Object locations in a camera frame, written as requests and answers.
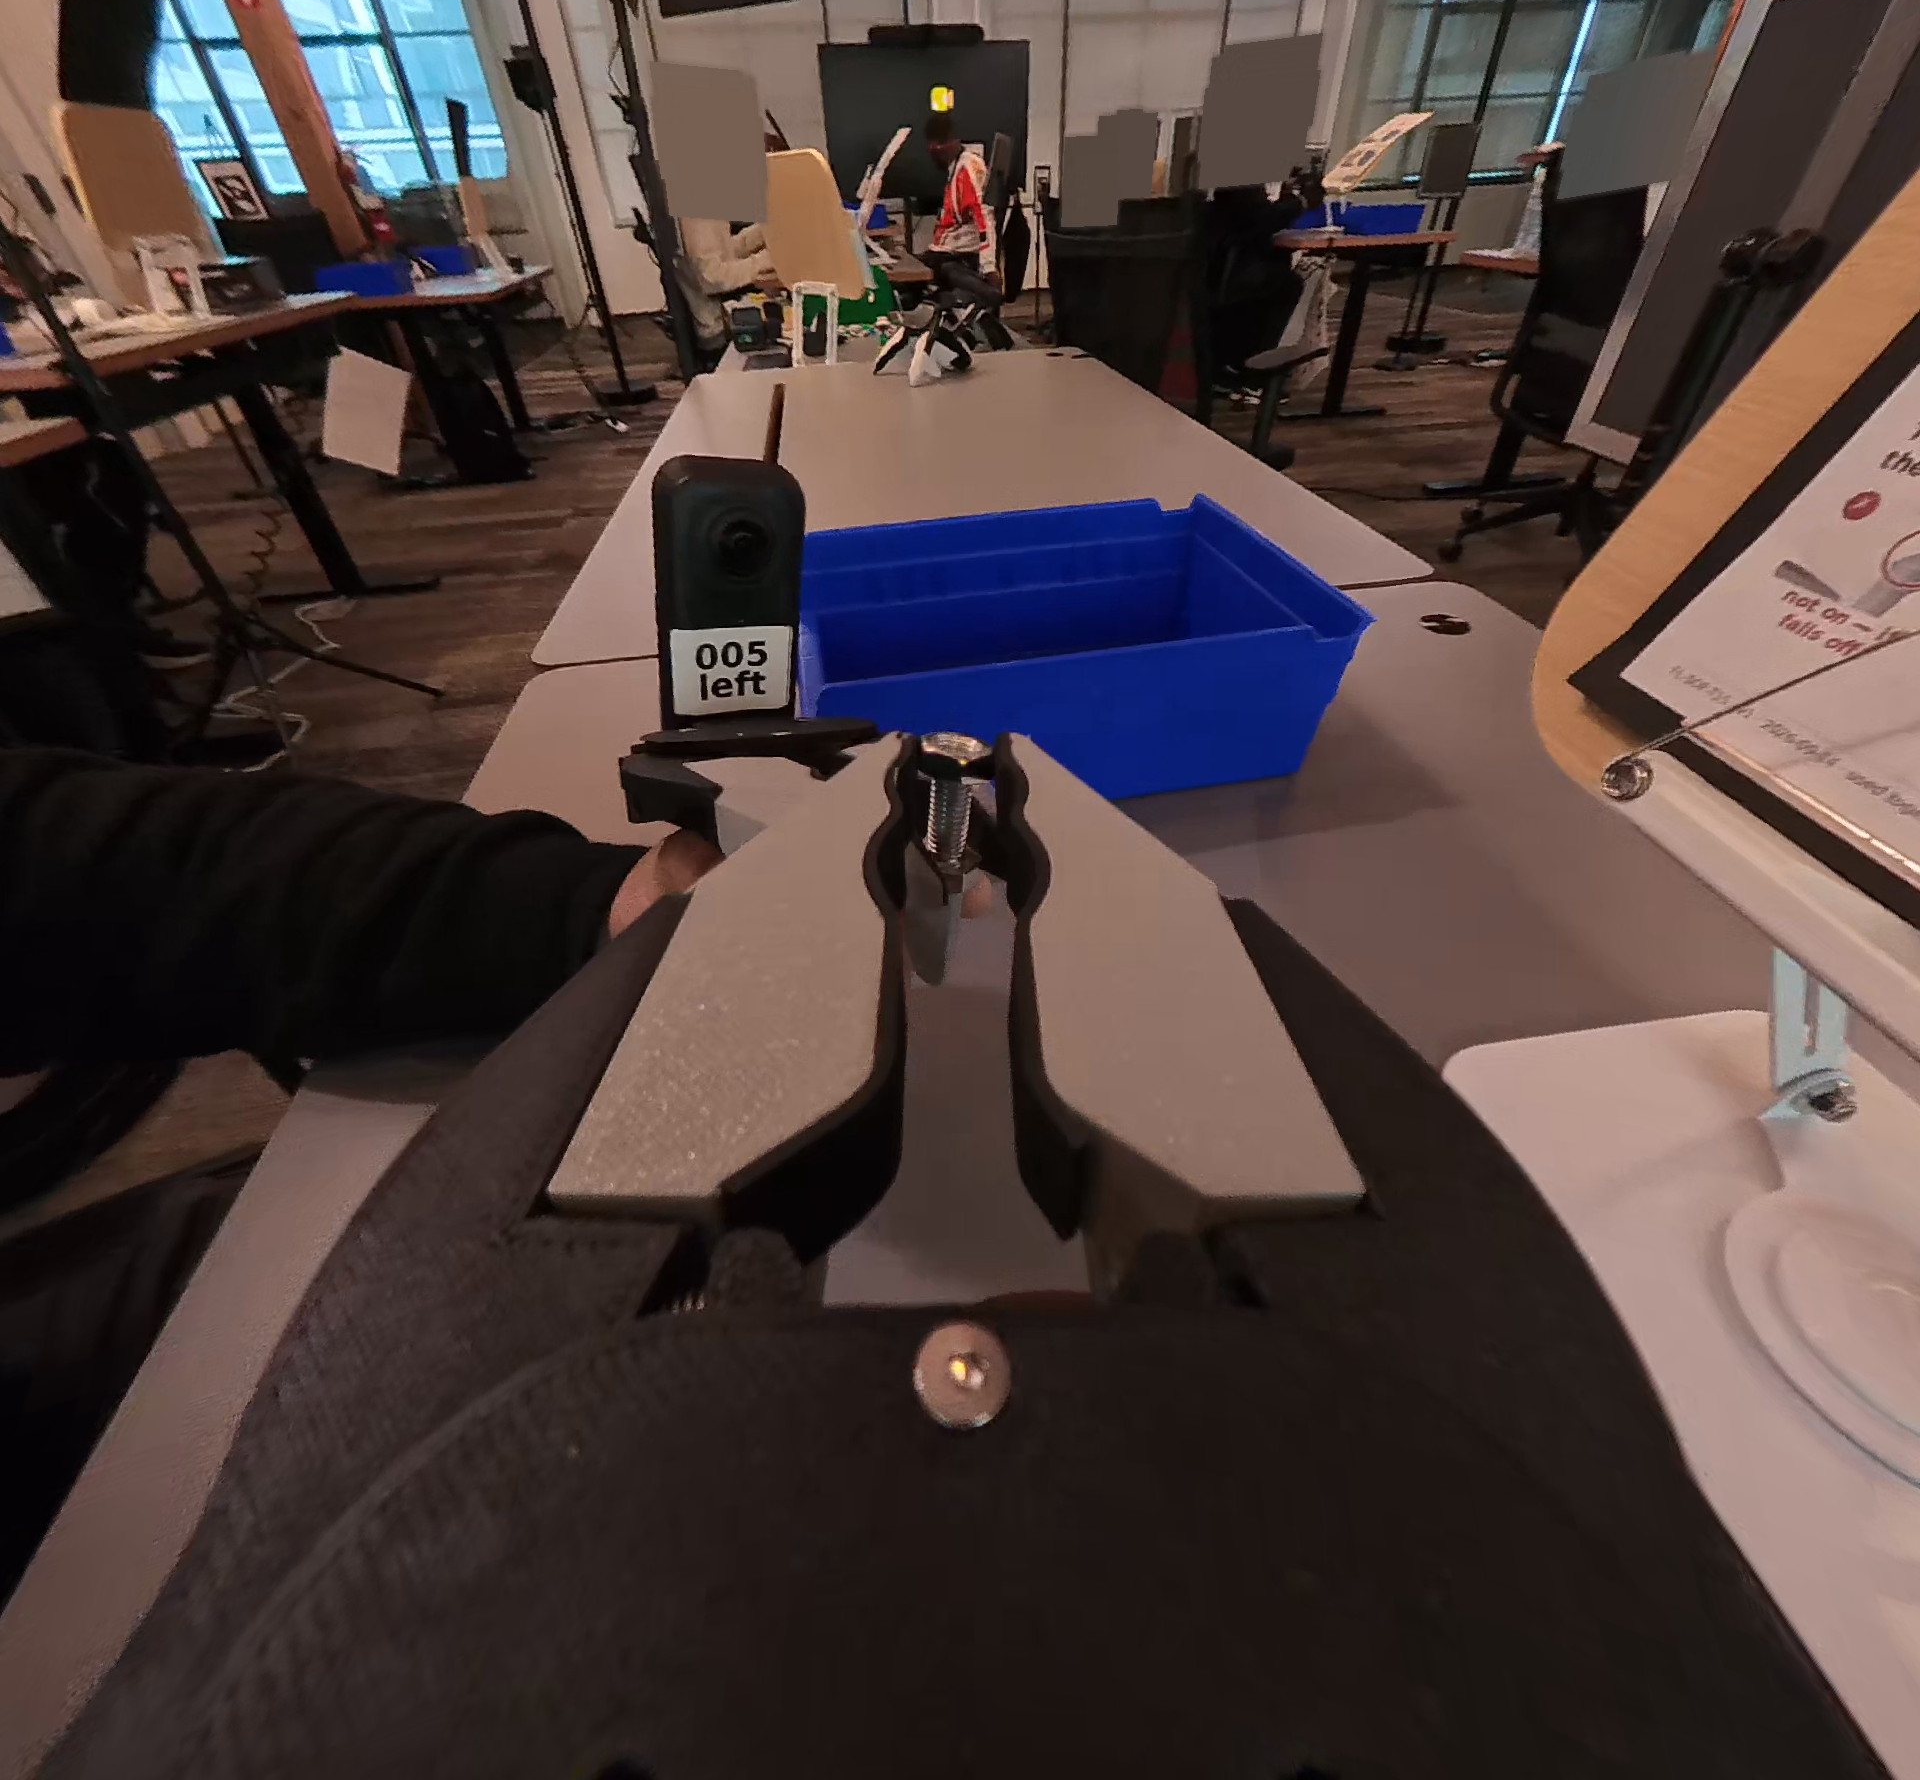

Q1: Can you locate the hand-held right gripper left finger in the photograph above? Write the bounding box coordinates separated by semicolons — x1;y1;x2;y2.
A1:
548;733;920;1258

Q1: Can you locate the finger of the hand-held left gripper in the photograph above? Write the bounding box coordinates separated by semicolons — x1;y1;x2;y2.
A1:
720;756;864;855
904;877;994;991

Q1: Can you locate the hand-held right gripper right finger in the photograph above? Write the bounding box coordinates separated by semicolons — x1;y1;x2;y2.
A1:
992;736;1371;1254

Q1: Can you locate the silver hex bolt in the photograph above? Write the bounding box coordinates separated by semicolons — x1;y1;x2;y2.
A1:
907;775;992;901

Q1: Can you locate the person's left forearm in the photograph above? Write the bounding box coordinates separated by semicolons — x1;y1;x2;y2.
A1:
0;744;647;1081

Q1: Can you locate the person's left hand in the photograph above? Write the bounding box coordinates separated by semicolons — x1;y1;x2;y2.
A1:
605;829;727;941

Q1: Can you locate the black white tabletop object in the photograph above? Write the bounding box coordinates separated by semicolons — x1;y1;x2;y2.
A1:
874;310;976;388

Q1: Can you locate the pale wooden board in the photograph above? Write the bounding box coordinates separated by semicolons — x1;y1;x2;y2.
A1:
765;148;872;304
60;107;203;253

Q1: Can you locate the white paper sheet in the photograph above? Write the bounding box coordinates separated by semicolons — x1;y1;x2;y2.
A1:
323;346;414;478

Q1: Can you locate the black floor lamp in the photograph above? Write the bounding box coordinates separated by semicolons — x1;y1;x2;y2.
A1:
471;0;662;408

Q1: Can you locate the white document stand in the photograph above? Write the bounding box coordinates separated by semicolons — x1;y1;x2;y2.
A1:
1442;744;1920;1752

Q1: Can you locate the wooden top desk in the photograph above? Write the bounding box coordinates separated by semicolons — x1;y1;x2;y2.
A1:
0;264;557;604

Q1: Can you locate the person's left leg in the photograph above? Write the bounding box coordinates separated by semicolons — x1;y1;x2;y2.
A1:
0;1165;265;1610

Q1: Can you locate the wooden backing board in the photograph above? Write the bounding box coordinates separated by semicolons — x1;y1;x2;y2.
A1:
1532;165;1920;913

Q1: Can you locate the black light flag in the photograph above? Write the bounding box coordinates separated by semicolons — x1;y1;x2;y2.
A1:
58;0;160;108

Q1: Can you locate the black office chair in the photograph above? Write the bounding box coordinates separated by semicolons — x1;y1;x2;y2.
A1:
1440;183;1651;566

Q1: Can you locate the framed sign panel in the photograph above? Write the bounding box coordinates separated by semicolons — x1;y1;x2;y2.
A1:
1568;0;1920;461

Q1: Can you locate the black wall monitor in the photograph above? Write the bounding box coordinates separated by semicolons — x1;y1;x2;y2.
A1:
816;40;1033;207

